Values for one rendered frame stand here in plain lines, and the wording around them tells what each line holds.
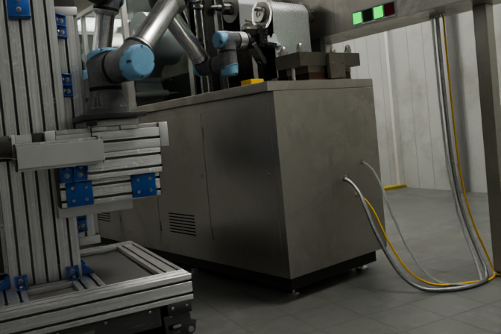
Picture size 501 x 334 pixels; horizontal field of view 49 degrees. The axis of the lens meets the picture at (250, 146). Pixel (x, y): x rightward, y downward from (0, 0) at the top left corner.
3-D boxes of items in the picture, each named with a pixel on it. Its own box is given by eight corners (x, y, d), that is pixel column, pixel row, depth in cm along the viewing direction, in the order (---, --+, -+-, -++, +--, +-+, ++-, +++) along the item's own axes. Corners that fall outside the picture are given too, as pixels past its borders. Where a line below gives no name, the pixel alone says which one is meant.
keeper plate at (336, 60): (327, 78, 246) (325, 54, 246) (342, 78, 253) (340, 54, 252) (332, 77, 244) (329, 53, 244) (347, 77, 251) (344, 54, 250)
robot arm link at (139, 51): (117, 91, 195) (179, -5, 224) (146, 86, 186) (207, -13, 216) (95, 66, 187) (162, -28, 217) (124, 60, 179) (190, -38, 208)
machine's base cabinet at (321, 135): (63, 241, 415) (51, 129, 413) (139, 226, 456) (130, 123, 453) (291, 304, 219) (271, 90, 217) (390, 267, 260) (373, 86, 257)
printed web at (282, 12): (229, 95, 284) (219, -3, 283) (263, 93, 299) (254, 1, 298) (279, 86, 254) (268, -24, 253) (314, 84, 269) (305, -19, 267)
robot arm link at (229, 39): (212, 51, 236) (209, 32, 236) (232, 52, 243) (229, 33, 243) (222, 48, 230) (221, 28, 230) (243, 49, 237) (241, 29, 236)
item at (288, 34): (276, 61, 254) (272, 21, 254) (311, 61, 269) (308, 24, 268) (276, 61, 254) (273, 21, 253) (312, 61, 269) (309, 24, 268)
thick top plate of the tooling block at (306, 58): (276, 70, 248) (274, 57, 248) (335, 70, 273) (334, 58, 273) (300, 65, 236) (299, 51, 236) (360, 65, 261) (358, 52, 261)
